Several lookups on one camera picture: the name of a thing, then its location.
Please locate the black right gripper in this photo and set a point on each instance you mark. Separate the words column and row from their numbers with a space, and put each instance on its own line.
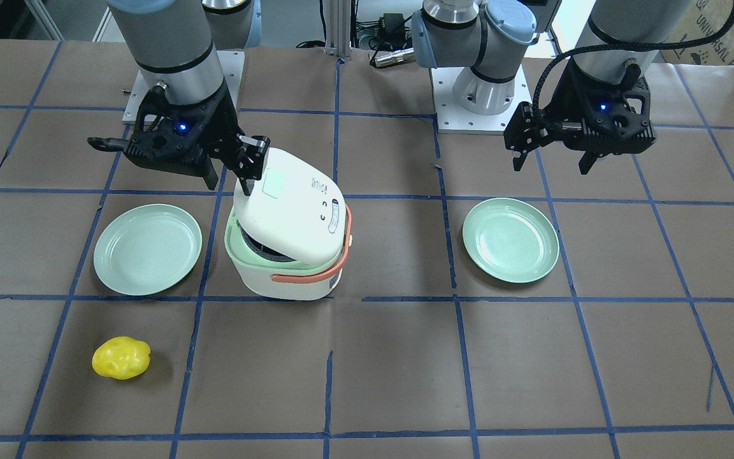
column 221, row 129

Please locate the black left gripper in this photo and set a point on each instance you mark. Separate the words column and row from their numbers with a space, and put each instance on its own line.
column 555, row 104

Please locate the white rice cooker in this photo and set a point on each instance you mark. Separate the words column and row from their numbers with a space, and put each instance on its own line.
column 290, row 237

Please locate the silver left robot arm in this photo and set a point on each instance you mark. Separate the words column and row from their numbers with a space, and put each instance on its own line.
column 491, row 37

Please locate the green plate near left arm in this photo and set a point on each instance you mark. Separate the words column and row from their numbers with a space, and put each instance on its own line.
column 510, row 240

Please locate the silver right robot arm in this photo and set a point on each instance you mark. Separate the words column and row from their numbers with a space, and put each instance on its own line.
column 171, row 41

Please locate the green plate near right arm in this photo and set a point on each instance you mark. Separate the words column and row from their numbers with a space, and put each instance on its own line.
column 147, row 249

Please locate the black power adapter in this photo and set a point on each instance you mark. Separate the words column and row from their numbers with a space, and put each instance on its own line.
column 392, row 26

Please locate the yellow toy potato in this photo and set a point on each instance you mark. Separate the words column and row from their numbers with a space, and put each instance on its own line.
column 121, row 358

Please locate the aluminium frame post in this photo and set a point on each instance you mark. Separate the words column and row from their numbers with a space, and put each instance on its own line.
column 338, row 19

